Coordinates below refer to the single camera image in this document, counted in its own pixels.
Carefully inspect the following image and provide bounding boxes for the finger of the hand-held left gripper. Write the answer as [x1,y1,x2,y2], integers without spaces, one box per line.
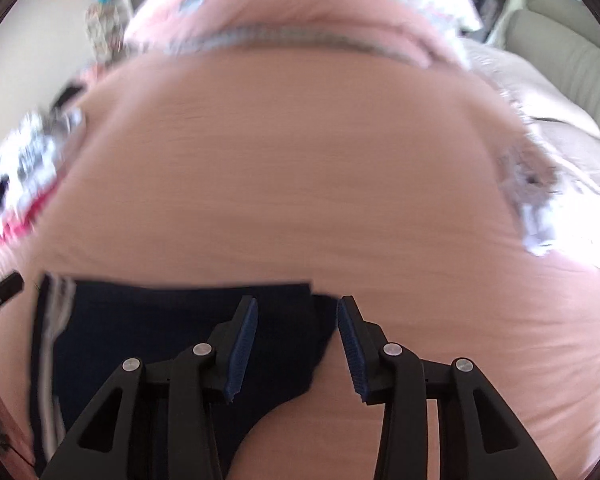
[0,271,25,333]

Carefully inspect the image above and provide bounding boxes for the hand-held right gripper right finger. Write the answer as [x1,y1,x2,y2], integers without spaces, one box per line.
[337,295,556,480]

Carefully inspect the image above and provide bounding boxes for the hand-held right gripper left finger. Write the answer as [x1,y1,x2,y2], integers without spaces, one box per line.
[40,296,258,480]

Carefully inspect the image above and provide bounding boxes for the navy garment with white stripes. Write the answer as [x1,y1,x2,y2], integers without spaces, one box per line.
[30,272,338,480]

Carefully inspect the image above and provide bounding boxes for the magenta garment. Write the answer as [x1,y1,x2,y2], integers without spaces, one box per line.
[0,195,61,246]

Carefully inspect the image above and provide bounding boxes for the silver foil bag pile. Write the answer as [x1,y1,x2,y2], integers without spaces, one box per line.
[0,107,88,211]

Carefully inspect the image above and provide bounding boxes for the bed with pink sheet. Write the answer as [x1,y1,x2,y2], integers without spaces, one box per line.
[0,52,600,480]

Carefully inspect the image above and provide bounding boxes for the black bag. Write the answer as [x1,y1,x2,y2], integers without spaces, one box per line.
[52,82,88,111]

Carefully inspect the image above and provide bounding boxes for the white shelf rack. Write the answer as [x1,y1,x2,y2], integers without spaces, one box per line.
[82,0,131,63]

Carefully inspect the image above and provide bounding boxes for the pink checked folded quilt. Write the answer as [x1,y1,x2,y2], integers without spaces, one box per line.
[122,0,483,71]

